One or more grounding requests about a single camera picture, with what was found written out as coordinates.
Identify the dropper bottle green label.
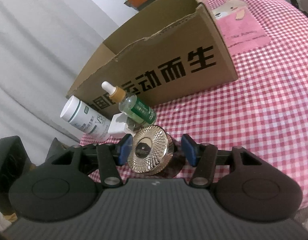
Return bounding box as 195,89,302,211
101,81,157,126

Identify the white square box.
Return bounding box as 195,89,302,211
108,113,137,139

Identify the white supplement bottle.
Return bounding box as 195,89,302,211
60,96,111,142

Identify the cardboard box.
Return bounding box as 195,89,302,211
67,0,238,117

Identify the pink checkered bed cover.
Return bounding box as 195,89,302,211
79,0,308,210

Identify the gold lidded round jar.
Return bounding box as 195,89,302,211
127,125,186,178

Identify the white curtain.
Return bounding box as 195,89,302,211
0,0,120,165

